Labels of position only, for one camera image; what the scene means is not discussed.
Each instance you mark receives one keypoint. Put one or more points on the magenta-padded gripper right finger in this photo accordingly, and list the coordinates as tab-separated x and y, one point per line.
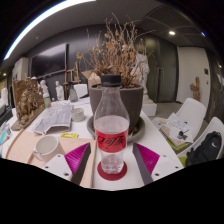
166	166

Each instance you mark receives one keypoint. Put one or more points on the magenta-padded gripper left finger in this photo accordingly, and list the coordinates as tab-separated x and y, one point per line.
58	166

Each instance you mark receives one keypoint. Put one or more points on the clear red-labelled drink bottle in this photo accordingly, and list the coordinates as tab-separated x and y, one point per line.
111	130

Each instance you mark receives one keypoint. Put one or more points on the white mug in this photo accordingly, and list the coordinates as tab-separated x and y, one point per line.
45	145

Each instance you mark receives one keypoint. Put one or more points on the yellow packet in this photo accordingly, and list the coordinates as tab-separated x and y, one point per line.
69	135

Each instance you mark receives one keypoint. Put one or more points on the stack of papers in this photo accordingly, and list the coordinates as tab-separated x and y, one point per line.
173	128

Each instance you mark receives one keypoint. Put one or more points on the black backpack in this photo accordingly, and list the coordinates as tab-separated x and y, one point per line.
205	150

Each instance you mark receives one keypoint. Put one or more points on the grey plant saucer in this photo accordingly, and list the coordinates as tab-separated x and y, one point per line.
138	134

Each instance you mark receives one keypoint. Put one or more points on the light wooden board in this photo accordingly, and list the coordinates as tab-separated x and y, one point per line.
20	146

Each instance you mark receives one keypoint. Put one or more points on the open newspaper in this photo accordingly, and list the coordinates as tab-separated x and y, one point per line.
53	120

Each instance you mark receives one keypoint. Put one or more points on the small white cup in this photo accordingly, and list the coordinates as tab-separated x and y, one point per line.
78	115

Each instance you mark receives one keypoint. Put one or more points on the teal book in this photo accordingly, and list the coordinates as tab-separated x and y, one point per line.
3	133

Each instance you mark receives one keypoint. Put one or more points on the green-labelled white bottle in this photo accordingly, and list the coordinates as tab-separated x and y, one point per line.
47	102

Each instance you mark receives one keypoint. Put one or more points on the dried plant in grey pot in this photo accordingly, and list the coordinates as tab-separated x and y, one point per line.
133	100

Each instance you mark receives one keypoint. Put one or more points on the small white figurine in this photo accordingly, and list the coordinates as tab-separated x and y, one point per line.
44	88
59	90

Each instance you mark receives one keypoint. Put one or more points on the carved wooden figure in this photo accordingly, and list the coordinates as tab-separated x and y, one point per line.
195	89

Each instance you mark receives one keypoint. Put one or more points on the wooden easel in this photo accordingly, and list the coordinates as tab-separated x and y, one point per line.
71	76

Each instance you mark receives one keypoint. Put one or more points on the tall white statue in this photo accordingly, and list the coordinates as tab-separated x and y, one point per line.
144	70

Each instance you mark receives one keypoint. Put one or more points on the white cabinet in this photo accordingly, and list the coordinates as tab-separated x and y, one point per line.
20	70

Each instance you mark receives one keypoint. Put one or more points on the round ceiling spotlight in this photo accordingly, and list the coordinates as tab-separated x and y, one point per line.
172	32
203	34

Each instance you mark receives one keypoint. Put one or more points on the long ceiling light strip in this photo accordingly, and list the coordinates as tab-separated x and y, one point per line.
36	21

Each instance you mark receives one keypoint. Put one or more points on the black wall screen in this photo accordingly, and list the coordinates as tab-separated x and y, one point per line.
48	60

